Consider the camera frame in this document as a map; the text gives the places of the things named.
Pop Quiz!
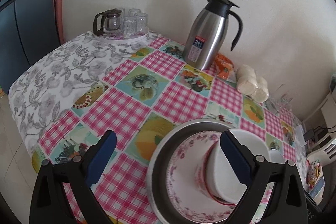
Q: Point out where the white bowl with red print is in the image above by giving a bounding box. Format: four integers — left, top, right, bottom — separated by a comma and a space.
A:
269, 149, 285, 164

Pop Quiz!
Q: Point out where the white MAX square bowl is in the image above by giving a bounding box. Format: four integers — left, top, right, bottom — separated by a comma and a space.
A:
206, 128, 270, 203

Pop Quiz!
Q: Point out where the pink floral deep plate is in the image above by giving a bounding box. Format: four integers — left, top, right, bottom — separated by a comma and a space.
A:
166, 131, 235, 223

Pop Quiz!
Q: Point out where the strawberry pattern small bowl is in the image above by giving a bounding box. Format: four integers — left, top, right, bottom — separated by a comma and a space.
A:
194, 155, 236, 206

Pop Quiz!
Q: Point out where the colourful snack package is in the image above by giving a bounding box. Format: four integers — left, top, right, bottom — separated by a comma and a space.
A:
306, 160, 322, 192

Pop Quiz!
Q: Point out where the white power strip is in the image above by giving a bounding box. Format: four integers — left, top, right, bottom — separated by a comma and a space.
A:
294, 124, 306, 147

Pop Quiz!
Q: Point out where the black power adapter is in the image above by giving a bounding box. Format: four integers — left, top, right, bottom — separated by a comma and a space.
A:
303, 127, 323, 141

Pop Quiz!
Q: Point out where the white shelf unit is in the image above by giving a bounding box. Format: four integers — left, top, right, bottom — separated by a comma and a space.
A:
302, 73, 335, 155

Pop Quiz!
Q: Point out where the grey floral tablecloth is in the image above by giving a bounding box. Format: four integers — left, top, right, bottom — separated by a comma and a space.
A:
9, 31, 160, 154

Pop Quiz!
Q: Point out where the stainless steel round tray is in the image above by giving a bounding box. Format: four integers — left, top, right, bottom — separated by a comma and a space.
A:
146, 119, 231, 223

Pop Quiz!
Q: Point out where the pack of white buns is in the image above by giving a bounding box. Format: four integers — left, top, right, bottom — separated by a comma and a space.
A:
236, 65, 269, 103

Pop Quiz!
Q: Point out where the orange snack packet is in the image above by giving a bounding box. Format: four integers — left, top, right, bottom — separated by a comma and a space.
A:
215, 53, 234, 80

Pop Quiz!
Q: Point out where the pink checkered fruit tablecloth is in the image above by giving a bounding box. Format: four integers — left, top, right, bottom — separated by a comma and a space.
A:
32, 37, 306, 223

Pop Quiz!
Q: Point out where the dark blue cabinet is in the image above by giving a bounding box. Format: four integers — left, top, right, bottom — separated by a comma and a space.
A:
1, 0, 60, 93

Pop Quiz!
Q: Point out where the stainless steel thermos jug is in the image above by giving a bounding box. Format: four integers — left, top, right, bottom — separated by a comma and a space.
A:
182, 0, 243, 70

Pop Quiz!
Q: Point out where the clear drinking glass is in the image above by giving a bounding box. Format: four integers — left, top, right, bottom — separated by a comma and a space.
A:
122, 16, 137, 37
135, 12, 148, 32
127, 8, 141, 16

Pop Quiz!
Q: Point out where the glass teapot black handle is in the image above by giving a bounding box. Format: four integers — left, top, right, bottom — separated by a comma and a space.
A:
93, 9, 121, 36

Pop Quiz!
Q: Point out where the pink pipe on wall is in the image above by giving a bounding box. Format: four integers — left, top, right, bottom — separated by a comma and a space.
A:
54, 0, 65, 44

